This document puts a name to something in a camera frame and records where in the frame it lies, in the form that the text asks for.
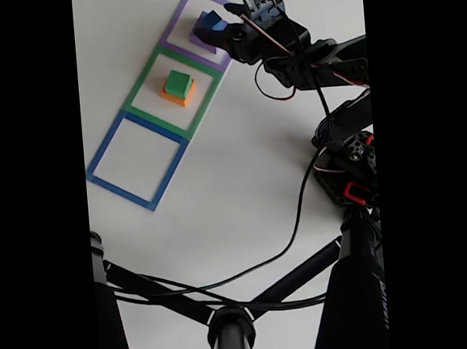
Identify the small blue block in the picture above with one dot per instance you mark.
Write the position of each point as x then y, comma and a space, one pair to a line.
209, 22

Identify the green block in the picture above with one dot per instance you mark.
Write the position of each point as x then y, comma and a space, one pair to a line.
177, 82

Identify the orange block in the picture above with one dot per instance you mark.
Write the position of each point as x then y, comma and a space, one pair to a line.
185, 99

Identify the red clamp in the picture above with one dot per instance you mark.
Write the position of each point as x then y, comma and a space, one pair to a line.
352, 192

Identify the black tripod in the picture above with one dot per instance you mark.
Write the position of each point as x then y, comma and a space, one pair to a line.
230, 336

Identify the purple square frame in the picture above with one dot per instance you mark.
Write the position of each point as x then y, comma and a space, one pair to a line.
173, 30

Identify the green square frame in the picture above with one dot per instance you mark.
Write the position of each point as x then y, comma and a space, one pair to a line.
141, 84

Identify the blue square frame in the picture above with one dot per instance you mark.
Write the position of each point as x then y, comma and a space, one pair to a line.
106, 150

